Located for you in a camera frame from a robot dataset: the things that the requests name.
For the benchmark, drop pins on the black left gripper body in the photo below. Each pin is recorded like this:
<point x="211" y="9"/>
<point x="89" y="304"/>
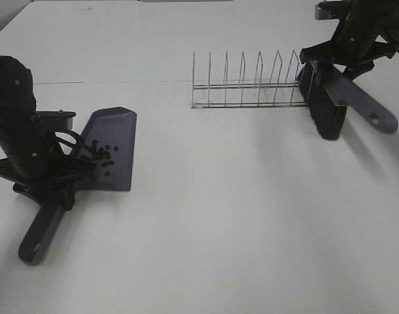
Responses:
<point x="38" y="177"/>

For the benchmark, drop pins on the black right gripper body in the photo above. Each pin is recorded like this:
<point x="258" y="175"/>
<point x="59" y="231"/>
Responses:
<point x="358" y="58"/>

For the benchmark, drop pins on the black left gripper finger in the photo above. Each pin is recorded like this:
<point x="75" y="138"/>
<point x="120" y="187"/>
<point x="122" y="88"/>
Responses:
<point x="83" y="170"/>
<point x="65" y="196"/>

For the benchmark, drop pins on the pile of coffee beans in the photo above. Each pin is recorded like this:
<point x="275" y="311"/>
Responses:
<point x="100" y="153"/>

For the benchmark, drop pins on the purple-grey dustpan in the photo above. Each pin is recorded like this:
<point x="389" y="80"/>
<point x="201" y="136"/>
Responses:
<point x="107" y="141"/>

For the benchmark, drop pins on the purple-grey hand brush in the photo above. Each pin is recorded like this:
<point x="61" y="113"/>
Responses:
<point x="328" y="93"/>

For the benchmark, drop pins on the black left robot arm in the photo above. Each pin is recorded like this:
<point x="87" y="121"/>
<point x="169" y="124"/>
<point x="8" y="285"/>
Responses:
<point x="40" y="151"/>

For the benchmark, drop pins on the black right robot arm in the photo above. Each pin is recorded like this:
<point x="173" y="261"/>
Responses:
<point x="367" y="31"/>

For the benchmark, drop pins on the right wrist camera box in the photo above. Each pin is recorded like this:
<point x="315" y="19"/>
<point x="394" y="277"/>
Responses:
<point x="332" y="10"/>

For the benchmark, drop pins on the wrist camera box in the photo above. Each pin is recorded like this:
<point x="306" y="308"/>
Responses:
<point x="57" y="120"/>
<point x="332" y="10"/>

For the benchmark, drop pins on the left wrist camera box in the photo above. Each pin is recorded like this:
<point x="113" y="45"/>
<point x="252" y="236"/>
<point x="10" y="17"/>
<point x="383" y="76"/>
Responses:
<point x="57" y="120"/>

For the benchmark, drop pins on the wire dish rack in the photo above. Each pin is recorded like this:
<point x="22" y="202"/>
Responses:
<point x="251" y="84"/>

